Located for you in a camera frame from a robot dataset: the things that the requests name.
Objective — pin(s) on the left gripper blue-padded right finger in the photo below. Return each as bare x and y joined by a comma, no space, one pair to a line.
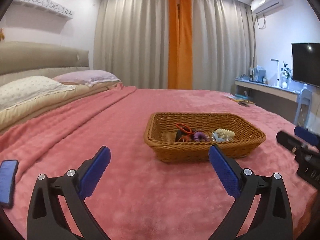
273,217

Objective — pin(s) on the orange plush toy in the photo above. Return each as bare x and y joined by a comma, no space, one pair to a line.
2,37

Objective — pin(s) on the smartphone with blue screen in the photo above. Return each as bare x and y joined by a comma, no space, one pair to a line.
7,182

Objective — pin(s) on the white air conditioner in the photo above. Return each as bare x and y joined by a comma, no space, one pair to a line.
260,7

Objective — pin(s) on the beige curtain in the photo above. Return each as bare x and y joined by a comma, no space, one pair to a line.
132,42

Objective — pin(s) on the black smart watch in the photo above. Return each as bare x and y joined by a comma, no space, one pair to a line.
179,134

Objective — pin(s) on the books on desk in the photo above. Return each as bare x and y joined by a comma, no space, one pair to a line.
257,74

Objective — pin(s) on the brown wicker basket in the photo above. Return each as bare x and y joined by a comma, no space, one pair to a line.
160,133

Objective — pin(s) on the pink pillow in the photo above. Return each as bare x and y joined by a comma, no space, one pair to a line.
86,77

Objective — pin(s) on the orange curtain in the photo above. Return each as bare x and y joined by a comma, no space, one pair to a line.
180,64

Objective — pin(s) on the small items on bed edge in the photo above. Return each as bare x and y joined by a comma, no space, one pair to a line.
239,100

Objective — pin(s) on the white desk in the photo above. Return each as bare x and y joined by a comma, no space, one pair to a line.
280,101

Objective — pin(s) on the white vase with flowers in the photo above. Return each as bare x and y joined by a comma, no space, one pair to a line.
285,75

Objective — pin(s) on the white dotted pillow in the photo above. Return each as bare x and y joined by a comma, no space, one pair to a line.
30,88

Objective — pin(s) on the beige padded headboard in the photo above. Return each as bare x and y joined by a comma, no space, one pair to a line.
25,59

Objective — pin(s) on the beige quilt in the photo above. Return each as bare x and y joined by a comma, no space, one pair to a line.
32,108

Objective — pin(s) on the white decorative wall shelf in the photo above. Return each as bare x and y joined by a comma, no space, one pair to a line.
47,6

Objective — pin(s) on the white desk lamp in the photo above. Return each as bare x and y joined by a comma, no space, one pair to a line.
276,62

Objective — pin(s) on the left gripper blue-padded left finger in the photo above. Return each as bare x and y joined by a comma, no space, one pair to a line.
46,219

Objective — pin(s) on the pink fleece blanket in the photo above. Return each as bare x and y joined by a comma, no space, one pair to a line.
138,196

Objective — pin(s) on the white chair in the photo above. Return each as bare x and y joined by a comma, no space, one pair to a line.
304,98

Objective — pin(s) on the black television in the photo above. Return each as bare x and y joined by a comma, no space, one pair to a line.
306,63

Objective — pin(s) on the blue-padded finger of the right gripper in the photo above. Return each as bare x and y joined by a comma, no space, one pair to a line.
306,135
292,144

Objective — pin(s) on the light blue hair clip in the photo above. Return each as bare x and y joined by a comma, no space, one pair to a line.
219,137

